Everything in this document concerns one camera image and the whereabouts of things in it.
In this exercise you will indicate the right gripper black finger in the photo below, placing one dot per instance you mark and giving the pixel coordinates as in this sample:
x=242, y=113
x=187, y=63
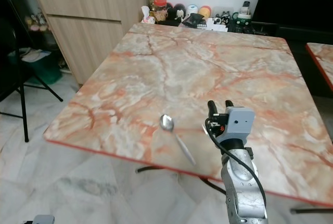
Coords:
x=229, y=103
x=212, y=109

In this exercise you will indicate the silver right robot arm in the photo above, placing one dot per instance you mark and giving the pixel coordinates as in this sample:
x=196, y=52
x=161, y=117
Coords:
x=242, y=193

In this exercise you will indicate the silver metal fork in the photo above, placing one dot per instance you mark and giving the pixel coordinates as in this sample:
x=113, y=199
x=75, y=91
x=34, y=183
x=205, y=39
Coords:
x=205, y=127

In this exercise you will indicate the silver metal spoon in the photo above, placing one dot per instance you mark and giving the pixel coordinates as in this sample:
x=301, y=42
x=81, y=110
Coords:
x=167, y=122

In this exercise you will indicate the orange round toy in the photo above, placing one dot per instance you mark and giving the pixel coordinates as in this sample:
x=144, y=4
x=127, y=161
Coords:
x=204, y=11

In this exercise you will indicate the small white round toy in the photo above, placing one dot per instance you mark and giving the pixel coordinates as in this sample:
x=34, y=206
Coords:
x=192, y=10

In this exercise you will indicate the marble table with red edge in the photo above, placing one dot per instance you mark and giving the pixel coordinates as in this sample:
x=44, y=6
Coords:
x=321, y=62

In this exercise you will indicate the black plush toy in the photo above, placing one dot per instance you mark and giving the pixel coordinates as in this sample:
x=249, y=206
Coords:
x=177, y=13

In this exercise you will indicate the black folding chair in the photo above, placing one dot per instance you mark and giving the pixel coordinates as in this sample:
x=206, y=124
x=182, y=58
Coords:
x=23, y=94

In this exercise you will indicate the jar with red lid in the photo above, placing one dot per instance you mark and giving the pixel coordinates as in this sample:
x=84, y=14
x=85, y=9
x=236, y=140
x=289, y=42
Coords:
x=160, y=9

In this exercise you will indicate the green storage box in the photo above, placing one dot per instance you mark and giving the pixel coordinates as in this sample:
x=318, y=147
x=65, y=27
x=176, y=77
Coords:
x=47, y=67

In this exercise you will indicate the light wooden cabinet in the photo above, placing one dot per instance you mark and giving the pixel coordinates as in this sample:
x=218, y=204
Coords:
x=93, y=28

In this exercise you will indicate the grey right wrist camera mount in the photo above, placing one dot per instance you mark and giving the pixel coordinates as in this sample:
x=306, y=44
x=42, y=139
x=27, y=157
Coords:
x=240, y=122

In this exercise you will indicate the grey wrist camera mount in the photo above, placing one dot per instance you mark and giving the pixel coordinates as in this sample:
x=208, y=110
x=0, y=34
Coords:
x=39, y=220
x=240, y=122

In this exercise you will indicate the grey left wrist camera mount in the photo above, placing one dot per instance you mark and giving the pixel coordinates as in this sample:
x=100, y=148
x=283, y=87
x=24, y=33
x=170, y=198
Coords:
x=39, y=220

